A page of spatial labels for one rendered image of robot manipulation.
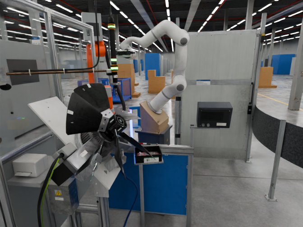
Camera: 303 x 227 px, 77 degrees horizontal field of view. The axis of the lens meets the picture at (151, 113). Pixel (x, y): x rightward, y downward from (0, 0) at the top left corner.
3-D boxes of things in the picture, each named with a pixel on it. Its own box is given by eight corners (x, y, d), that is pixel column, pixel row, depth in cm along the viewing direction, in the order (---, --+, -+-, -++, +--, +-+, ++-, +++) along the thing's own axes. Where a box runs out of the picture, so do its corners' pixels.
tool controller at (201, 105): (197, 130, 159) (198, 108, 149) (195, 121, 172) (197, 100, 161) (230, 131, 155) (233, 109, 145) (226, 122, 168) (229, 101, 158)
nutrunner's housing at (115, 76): (113, 88, 124) (108, 11, 113) (112, 88, 128) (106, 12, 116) (119, 88, 126) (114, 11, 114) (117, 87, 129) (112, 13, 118)
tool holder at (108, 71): (108, 85, 121) (107, 69, 118) (105, 84, 127) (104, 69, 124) (122, 84, 125) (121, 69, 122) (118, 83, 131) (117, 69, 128)
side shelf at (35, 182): (7, 185, 123) (6, 181, 123) (45, 158, 158) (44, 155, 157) (40, 188, 120) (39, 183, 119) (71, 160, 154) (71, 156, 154)
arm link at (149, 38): (145, 20, 146) (116, 45, 158) (157, 38, 148) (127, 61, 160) (148, 22, 155) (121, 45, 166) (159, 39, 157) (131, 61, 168)
